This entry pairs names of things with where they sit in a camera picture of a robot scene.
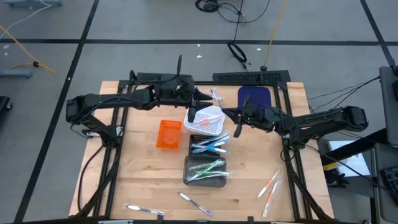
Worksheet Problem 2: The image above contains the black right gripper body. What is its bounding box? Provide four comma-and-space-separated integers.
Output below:
233, 95, 282, 139

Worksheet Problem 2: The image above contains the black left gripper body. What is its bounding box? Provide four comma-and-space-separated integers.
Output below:
154, 73, 198, 124

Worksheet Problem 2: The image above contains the white perforated plastic basket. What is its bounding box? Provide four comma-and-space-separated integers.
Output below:
183, 105, 227, 137

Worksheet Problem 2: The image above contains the blue toothbrush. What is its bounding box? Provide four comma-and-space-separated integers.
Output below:
191, 144, 230, 156
191, 136, 230, 149
192, 141, 224, 153

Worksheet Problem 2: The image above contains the green toothbrush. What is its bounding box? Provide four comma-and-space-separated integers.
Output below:
188, 159, 227, 171
192, 170, 231, 180
185, 161, 223, 184

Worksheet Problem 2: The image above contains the orange perforated plastic basket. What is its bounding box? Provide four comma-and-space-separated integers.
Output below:
155, 119, 183, 151

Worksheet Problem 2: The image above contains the dark blue fabric mat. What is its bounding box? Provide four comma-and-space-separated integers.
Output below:
238, 86, 273, 110

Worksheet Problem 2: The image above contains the black flat box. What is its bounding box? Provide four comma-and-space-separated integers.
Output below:
136, 72, 193, 82

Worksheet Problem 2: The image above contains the black perforated plastic basket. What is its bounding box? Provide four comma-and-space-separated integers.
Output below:
188, 133, 226, 156

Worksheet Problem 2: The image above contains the black perforated panel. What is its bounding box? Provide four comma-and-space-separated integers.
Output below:
212, 70, 292, 84

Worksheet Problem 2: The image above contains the smoky translucent grey bin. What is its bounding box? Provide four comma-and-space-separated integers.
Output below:
182, 154, 228, 188

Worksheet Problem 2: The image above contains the white paper sheet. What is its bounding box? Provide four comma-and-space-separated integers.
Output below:
328, 139, 371, 178

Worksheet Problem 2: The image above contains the black keyboard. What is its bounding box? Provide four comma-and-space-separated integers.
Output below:
381, 166, 398, 195

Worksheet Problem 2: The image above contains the grey desk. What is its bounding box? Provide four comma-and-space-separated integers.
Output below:
371, 142, 398, 224

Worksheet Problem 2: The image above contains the grey metal stand foot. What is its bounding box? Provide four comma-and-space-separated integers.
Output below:
0, 70, 34, 78

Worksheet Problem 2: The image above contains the black chair base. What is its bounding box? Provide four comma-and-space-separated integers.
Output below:
0, 95, 13, 113

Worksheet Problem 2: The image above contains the black hanging cable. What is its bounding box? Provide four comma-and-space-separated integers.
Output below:
226, 0, 249, 71

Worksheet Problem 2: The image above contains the yellow hanging cable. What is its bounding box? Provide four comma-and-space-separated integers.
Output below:
260, 0, 289, 72

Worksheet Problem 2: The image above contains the black cable coil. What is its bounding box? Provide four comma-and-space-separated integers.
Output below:
195, 0, 271, 25

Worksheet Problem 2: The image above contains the yellow floor cable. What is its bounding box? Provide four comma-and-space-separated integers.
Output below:
0, 24, 57, 75

